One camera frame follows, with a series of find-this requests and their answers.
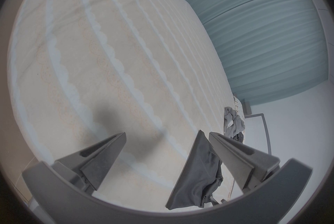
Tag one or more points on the grey garment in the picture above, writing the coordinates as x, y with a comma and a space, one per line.
233, 121

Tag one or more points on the white printed pillow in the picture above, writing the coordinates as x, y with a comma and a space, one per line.
238, 104

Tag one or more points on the grey bedside table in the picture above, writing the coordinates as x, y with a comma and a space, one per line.
247, 107

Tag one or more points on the black T-shirt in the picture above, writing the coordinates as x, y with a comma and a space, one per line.
193, 173

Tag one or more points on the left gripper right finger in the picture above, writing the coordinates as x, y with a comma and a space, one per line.
242, 160

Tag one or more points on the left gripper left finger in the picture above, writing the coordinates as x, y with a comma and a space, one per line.
96, 157

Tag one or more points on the black garment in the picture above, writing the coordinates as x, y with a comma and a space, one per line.
239, 137

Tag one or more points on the bed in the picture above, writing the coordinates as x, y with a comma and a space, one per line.
109, 61

